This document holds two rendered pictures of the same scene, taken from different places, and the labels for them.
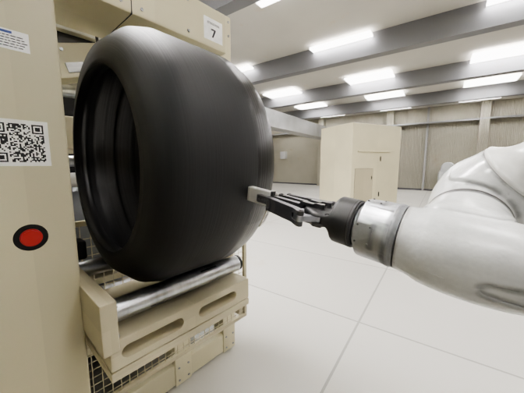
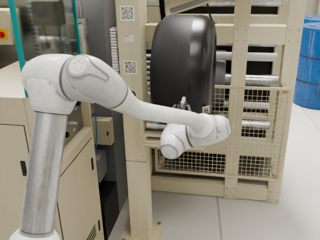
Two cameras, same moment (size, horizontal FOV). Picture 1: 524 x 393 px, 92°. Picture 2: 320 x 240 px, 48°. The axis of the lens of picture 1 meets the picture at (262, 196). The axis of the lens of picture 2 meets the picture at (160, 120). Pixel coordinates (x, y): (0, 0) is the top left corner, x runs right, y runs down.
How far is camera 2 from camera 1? 1.54 m
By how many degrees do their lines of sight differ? 60
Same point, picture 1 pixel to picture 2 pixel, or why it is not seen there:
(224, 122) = (171, 71)
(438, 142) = not seen: outside the picture
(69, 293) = not seen: hidden behind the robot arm
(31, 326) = (131, 119)
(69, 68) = (171, 11)
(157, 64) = (155, 49)
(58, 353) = (136, 131)
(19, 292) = not seen: hidden behind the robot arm
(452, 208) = (172, 126)
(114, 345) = (142, 134)
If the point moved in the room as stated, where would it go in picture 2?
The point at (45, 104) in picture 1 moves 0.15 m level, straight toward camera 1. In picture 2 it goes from (136, 55) to (124, 62)
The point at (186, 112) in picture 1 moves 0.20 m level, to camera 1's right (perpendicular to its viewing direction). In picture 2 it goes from (156, 69) to (178, 79)
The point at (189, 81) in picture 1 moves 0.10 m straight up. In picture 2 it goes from (160, 56) to (160, 35)
